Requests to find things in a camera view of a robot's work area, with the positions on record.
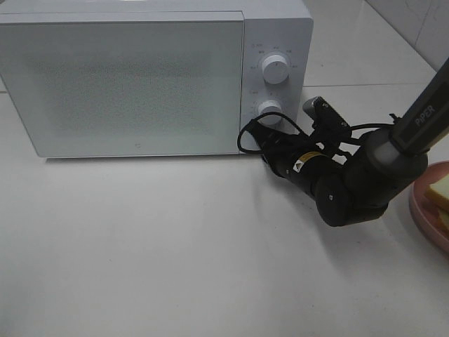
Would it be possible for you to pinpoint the white microwave door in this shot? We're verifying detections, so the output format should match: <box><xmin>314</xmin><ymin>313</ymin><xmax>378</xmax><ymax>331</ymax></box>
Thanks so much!
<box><xmin>1</xmin><ymin>21</ymin><xmax>243</xmax><ymax>158</ymax></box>

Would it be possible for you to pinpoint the white microwave oven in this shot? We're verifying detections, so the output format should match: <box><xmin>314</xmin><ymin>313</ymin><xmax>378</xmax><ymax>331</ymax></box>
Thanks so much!
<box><xmin>1</xmin><ymin>1</ymin><xmax>314</xmax><ymax>154</ymax></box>

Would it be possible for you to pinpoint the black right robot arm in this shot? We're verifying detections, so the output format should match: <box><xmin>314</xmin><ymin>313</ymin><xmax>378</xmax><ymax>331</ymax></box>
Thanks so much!
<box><xmin>243</xmin><ymin>65</ymin><xmax>448</xmax><ymax>227</ymax></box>

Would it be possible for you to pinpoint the pink plate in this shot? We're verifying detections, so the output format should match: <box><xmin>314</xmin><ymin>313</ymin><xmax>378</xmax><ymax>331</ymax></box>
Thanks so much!
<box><xmin>409</xmin><ymin>161</ymin><xmax>448</xmax><ymax>256</ymax></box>

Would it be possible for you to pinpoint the upper sandwich bread slice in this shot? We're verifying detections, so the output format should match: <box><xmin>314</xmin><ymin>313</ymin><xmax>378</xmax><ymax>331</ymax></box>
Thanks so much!
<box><xmin>425</xmin><ymin>175</ymin><xmax>449</xmax><ymax>211</ymax></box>

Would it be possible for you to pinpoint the lower white timer knob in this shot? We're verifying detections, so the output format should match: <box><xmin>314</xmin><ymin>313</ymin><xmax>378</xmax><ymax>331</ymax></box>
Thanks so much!
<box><xmin>257</xmin><ymin>100</ymin><xmax>282</xmax><ymax>127</ymax></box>

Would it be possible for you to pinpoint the sandwich bread slice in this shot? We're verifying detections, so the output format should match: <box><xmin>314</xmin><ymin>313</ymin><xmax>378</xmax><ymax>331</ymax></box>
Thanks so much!
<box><xmin>436</xmin><ymin>207</ymin><xmax>449</xmax><ymax>234</ymax></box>
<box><xmin>425</xmin><ymin>175</ymin><xmax>449</xmax><ymax>211</ymax></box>

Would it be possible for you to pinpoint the upper white power knob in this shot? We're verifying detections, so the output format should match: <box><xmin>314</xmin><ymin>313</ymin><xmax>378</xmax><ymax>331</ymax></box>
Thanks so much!
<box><xmin>261</xmin><ymin>53</ymin><xmax>290</xmax><ymax>84</ymax></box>

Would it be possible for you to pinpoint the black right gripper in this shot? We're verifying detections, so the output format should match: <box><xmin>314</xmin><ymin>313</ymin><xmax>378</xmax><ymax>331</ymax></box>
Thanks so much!
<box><xmin>249</xmin><ymin>121</ymin><xmax>297</xmax><ymax>169</ymax></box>

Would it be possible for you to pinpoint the lower sandwich bread slice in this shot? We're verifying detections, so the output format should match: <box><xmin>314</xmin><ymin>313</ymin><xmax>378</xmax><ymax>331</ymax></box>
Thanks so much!
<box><xmin>436</xmin><ymin>207</ymin><xmax>449</xmax><ymax>234</ymax></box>

